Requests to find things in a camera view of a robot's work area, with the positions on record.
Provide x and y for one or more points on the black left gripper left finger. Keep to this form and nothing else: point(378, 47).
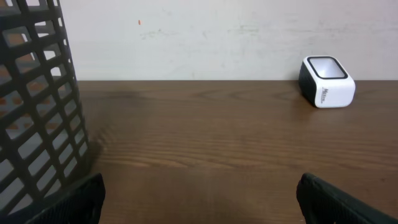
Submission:
point(79, 203)

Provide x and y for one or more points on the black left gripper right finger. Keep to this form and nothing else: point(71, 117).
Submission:
point(323, 203)

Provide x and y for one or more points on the white barcode scanner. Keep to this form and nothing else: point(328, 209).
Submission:
point(325, 83)

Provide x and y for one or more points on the grey plastic basket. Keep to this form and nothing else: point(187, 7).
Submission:
point(44, 141)

